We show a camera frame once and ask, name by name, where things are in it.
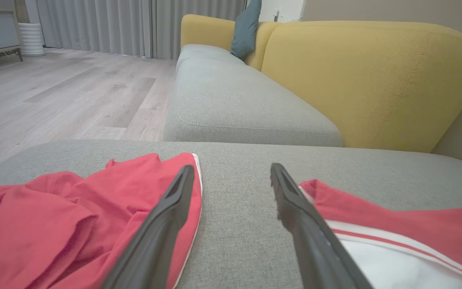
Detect grey sofa seat cushion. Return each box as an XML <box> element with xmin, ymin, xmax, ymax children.
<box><xmin>176</xmin><ymin>43</ymin><xmax>247</xmax><ymax>75</ymax></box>
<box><xmin>163</xmin><ymin>58</ymin><xmax>343</xmax><ymax>147</ymax></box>

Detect white ribbed plant pot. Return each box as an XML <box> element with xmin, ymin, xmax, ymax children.
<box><xmin>18</xmin><ymin>22</ymin><xmax>45</xmax><ymax>57</ymax></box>

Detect narrow yellow sofa backrest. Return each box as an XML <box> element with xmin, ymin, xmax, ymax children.
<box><xmin>180</xmin><ymin>14</ymin><xmax>282</xmax><ymax>72</ymax></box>

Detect red shorts with white trim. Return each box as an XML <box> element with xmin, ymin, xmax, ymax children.
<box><xmin>0</xmin><ymin>153</ymin><xmax>203</xmax><ymax>289</ymax></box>

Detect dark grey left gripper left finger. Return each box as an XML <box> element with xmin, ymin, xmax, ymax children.
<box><xmin>100</xmin><ymin>165</ymin><xmax>196</xmax><ymax>289</ymax></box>

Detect wide yellow sofa backrest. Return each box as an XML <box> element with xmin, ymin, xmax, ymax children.
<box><xmin>261</xmin><ymin>21</ymin><xmax>462</xmax><ymax>153</ymax></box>

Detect large grey sofa chaise seat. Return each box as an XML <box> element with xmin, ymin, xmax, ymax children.
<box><xmin>0</xmin><ymin>140</ymin><xmax>462</xmax><ymax>289</ymax></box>

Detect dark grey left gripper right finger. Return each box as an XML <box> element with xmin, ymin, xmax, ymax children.
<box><xmin>270</xmin><ymin>163</ymin><xmax>375</xmax><ymax>289</ymax></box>

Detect grey pleated curtain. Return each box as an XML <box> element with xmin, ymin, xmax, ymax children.
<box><xmin>25</xmin><ymin>0</ymin><xmax>247</xmax><ymax>61</ymax></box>

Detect teal throw pillow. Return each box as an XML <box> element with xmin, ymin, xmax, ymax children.
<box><xmin>230</xmin><ymin>0</ymin><xmax>262</xmax><ymax>61</ymax></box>

